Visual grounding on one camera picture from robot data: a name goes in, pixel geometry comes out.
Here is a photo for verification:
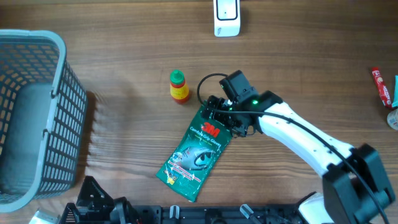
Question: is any green 3M glove packet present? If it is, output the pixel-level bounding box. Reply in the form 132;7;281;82
156;106;232;202

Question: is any red yellow sauce bottle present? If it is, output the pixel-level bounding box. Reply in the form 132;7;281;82
170;70;190;104

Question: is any red snack bar wrapper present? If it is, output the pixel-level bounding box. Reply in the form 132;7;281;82
371;67;392;109

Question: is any green lid jar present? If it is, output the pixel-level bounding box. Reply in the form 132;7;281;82
387;109;398;130

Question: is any light green tissue packet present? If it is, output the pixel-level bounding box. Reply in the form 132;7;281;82
392;75;398;108

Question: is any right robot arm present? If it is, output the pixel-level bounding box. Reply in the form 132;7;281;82
202;90;396;223

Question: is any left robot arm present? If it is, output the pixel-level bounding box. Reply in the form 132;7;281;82
59;175;142;224

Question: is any white barcode scanner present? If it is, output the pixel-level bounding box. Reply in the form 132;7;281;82
213;0;241;37

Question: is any grey plastic mesh basket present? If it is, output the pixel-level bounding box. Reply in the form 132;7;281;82
1;29;88;213

